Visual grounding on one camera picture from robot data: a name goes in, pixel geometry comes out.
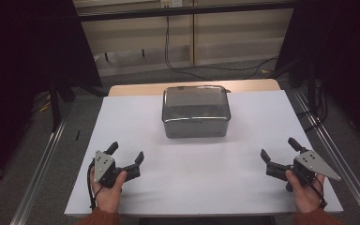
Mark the black curtain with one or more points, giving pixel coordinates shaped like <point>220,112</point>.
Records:
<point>340,56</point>
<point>28,62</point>

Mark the beige wooden wall panel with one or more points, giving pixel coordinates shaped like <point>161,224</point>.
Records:
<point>231,37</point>

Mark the black metal stand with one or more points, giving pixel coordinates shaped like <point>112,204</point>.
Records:
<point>55,106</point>

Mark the white wall socket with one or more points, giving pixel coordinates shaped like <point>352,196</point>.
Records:
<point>172,3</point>

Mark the white table sheet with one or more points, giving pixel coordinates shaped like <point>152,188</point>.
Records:
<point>197,175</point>

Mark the black horizontal frame bar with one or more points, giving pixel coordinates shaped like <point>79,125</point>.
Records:
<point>184,10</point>

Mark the aluminium floor rail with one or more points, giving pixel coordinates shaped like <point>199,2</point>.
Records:
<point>40,168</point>
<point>340,156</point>

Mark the person's right hand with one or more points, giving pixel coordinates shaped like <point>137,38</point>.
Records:
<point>306,197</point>

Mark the light wooden table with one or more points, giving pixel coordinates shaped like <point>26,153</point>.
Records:
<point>137,89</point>

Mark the person's left hand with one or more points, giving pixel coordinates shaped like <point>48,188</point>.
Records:
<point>107,195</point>

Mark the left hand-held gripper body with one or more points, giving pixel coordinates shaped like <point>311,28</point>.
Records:
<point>104,170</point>

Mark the grey box with clear lid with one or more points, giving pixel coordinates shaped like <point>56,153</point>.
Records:
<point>196,118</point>

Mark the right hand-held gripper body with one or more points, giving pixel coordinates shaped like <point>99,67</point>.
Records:
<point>312,164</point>

